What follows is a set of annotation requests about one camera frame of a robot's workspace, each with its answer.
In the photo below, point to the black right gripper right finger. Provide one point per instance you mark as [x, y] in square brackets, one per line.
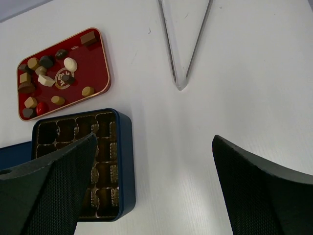
[262, 197]

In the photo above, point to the tan fluted chocolate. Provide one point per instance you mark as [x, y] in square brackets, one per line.
[57, 100]

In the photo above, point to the white oval chocolate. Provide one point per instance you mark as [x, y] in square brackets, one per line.
[70, 64]

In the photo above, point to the grey heart chocolate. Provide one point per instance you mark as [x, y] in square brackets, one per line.
[29, 113]

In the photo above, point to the light brown square chocolate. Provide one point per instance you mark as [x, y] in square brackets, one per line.
[25, 77]

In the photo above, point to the metal tongs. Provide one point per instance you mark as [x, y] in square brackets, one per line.
[180, 77]

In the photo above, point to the blue chocolate tin box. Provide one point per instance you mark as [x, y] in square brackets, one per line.
[111, 191]

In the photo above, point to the blue tin lid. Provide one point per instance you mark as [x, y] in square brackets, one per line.
[14, 155]

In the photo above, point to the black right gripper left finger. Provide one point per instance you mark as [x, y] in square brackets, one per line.
[45, 196]

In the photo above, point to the dark brown edge chocolate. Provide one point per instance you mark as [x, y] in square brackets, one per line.
[25, 68]

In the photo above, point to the beige small chocolate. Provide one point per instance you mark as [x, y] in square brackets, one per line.
[40, 70]

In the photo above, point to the red lips chocolate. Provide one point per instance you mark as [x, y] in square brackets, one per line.
[41, 108]

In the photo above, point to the brown cup chocolate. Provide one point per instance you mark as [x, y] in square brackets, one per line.
[26, 88]

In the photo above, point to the tan round chocolate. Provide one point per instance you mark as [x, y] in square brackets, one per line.
[33, 63]

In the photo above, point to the red tray lid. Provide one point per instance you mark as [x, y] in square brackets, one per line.
[93, 71]

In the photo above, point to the grey round chocolate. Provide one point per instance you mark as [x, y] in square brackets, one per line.
[47, 61]

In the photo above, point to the tan sweet square chocolate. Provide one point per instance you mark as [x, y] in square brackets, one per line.
[31, 102]

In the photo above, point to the tan oval chocolate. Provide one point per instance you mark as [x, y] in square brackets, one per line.
[87, 91]

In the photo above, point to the dark round chocolate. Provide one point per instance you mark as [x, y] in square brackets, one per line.
[61, 53]

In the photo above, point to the white square chocolate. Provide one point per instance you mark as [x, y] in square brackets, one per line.
[46, 80]

